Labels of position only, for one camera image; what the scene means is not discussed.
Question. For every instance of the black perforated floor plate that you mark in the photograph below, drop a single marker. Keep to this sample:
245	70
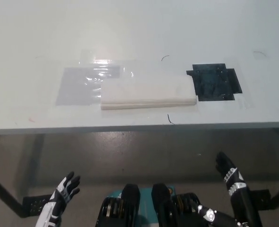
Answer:
259	197
36	203

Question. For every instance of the black and white right hand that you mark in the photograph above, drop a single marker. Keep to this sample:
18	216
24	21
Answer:
242	201

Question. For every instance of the black tape patch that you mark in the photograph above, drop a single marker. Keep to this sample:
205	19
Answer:
212	82

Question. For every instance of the clear plastic bag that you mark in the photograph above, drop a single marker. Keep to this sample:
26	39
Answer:
78	89

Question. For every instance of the white and black left hand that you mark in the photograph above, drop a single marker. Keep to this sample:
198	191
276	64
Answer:
62	192

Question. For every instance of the black robot legs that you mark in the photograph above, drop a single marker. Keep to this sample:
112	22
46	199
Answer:
158	205

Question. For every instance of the white napkin stack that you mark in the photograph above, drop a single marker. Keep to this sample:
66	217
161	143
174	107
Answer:
146	92

